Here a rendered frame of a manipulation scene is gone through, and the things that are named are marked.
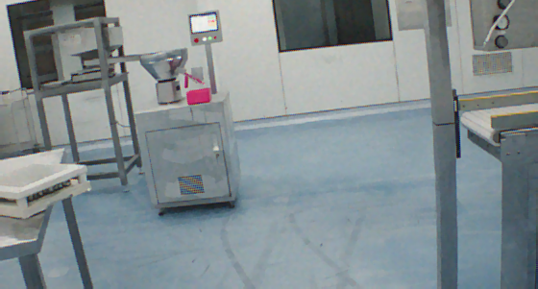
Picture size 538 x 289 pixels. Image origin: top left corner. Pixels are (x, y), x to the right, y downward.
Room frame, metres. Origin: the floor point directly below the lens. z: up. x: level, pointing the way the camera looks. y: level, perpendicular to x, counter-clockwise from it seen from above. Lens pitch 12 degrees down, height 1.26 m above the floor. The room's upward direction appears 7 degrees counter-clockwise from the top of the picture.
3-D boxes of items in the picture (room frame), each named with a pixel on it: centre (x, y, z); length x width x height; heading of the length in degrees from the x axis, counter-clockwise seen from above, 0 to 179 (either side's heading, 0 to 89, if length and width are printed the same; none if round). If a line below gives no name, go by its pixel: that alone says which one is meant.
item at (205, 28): (3.98, 0.38, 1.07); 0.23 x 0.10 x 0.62; 88
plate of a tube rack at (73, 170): (1.36, 0.69, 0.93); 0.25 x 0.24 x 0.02; 150
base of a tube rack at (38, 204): (1.36, 0.69, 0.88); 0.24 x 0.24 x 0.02; 60
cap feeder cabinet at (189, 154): (3.85, 0.60, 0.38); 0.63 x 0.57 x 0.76; 88
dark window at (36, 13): (6.47, 2.47, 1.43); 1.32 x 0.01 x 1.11; 88
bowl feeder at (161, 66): (3.90, 0.64, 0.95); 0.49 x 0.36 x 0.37; 88
